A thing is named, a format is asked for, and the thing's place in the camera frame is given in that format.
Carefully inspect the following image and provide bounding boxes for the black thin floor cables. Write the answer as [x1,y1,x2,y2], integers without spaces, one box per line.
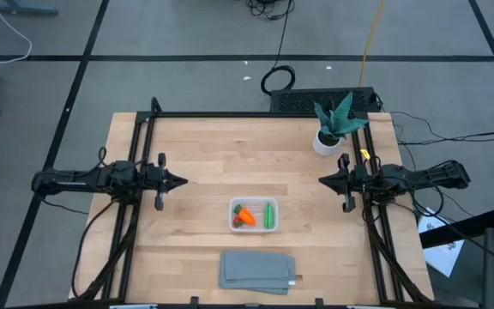
[390,110,494,146]

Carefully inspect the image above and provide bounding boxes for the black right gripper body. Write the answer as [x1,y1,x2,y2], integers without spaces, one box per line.
[338,153,371,214]

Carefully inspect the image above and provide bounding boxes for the black desk bar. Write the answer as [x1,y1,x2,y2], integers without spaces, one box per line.
[419,207,494,250]

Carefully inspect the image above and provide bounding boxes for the black cable bundle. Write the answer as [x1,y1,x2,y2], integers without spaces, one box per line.
[244,0,295,21]

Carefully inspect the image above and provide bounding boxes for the yellow cable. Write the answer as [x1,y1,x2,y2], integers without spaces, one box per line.
[358,0,388,88]

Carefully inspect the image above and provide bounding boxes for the green toy cucumber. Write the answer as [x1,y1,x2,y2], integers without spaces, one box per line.
[263,202,275,230]

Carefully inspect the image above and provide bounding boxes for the orange toy carrot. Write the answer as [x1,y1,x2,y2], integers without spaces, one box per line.
[233,204,257,227]

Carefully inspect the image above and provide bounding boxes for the black metal table frame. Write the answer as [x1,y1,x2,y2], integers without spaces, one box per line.
[69,96,435,309]

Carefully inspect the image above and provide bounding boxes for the clear plastic tupperware container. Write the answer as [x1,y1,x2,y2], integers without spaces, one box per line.
[228,197,280,233]

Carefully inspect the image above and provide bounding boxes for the black computer case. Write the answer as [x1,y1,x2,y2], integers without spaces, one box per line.
[269,86,380,114]

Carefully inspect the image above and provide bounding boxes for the black coiled cable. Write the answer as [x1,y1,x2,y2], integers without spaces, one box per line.
[259,0,297,97]

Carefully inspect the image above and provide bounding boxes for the white printed paper sheet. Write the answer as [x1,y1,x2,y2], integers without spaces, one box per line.
[417,206,466,279]

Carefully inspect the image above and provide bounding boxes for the long grey furniture foot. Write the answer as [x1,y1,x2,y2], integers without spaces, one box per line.
[0,0,59,17]

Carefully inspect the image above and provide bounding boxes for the green plant in white pot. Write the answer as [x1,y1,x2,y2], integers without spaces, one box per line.
[312,91,371,157]

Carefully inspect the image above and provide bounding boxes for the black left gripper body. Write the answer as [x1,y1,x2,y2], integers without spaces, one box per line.
[143,153,170,211]

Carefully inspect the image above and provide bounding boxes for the grey folded cloth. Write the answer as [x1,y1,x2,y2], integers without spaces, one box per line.
[218,251,298,296]

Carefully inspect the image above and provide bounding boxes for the white cable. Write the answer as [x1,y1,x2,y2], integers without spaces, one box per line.
[0,0,33,65]

